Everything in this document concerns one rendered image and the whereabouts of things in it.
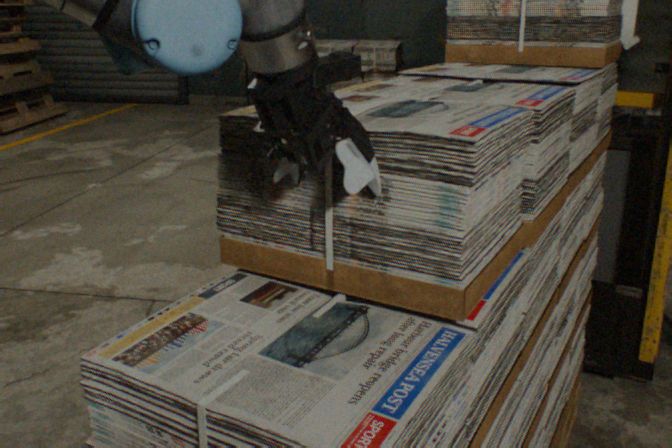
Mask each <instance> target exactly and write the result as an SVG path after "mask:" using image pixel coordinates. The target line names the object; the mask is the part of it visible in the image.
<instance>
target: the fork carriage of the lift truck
mask: <svg viewBox="0 0 672 448"><path fill-rule="evenodd" d="M591 287H593V288H592V294H591V300H590V302H589V304H590V310H589V314H588V319H587V322H586V324H585V329H584V331H585V334H584V338H583V339H585V344H584V352H583V353H584V357H583V368H584V369H588V370H592V371H595V372H600V373H604V374H608V375H612V376H616V377H620V378H625V379H629V378H630V373H631V368H632V361H633V353H634V346H635V339H636V332H637V325H638V318H639V311H640V303H641V296H642V289H639V288H633V287H628V286H623V285H617V284H611V283H606V282H601V281H596V280H591Z"/></svg>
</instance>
